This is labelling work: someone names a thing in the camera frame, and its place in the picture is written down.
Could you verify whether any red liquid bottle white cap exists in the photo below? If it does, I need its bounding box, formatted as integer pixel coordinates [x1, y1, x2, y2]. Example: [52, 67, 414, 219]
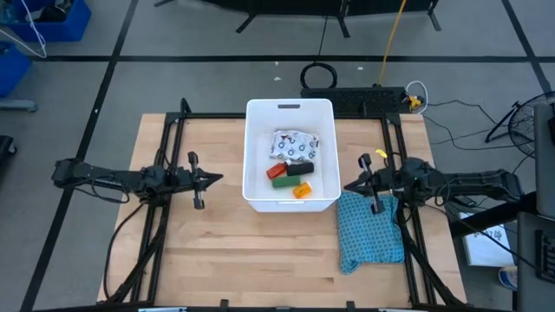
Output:
[265, 159, 291, 180]

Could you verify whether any white patterned pouch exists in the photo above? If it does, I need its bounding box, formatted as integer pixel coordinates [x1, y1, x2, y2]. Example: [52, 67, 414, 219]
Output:
[269, 128, 321, 162]

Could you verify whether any white looped cable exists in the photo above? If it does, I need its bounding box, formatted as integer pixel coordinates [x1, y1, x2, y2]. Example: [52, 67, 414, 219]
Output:
[405, 80, 429, 114]

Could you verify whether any black power box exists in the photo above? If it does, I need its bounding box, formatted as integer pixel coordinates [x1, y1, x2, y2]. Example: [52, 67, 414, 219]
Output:
[300, 86, 408, 116]

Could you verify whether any large blue plastic bin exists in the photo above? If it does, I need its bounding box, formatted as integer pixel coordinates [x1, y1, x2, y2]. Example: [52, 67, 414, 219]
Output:
[8, 0, 92, 43]

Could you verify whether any black stand with legs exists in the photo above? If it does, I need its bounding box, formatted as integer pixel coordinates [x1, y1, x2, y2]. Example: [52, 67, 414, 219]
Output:
[153, 0, 442, 39]

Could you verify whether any white plastic basket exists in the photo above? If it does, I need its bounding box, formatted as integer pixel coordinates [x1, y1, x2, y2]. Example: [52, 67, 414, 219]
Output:
[242, 98, 342, 213]

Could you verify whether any teal patterned folded cloth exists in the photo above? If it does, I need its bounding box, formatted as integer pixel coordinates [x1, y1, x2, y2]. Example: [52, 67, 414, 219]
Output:
[336, 192, 406, 275]

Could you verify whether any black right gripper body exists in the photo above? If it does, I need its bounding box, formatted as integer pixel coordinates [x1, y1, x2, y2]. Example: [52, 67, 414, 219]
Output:
[357, 153, 402, 215]

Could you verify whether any black metal table frame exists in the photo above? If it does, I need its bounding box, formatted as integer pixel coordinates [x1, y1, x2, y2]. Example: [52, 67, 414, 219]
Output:
[103, 98, 467, 312]

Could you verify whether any white and blue shoe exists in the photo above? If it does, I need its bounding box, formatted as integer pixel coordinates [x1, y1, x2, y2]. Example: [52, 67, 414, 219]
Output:
[498, 265, 519, 291]

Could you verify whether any yellow power cable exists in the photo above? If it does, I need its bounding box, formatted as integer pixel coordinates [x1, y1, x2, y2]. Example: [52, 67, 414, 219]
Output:
[378, 0, 408, 87]

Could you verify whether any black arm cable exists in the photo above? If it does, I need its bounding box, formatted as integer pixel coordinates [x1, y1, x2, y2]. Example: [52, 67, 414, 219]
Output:
[102, 201, 148, 301]

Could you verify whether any black coiled cable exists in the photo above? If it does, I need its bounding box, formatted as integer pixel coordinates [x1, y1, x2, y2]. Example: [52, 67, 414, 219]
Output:
[299, 62, 338, 90]

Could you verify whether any white printed paper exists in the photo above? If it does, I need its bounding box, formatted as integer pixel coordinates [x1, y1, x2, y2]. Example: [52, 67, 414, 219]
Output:
[459, 211, 515, 268]

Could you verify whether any thin white cable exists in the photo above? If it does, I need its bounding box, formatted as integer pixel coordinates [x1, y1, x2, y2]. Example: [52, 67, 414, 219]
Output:
[0, 0, 48, 59]

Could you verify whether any orange block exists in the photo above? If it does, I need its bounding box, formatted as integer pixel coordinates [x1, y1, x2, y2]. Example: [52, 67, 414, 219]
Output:
[291, 181, 313, 200]

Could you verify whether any black block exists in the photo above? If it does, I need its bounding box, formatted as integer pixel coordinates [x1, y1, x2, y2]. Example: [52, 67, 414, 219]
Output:
[285, 161, 315, 177]

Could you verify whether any black floor fan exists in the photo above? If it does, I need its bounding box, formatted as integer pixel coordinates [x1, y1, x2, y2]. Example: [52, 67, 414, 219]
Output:
[484, 90, 555, 159]

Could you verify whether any green block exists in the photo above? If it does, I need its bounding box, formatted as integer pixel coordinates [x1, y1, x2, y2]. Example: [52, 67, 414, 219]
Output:
[271, 174, 302, 190]

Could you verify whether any grey cabinet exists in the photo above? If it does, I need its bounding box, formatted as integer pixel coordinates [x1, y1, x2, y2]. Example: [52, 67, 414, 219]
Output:
[532, 101, 555, 218]

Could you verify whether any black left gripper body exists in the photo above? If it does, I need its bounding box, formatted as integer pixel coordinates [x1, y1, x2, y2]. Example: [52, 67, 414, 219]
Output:
[171, 151, 206, 211]

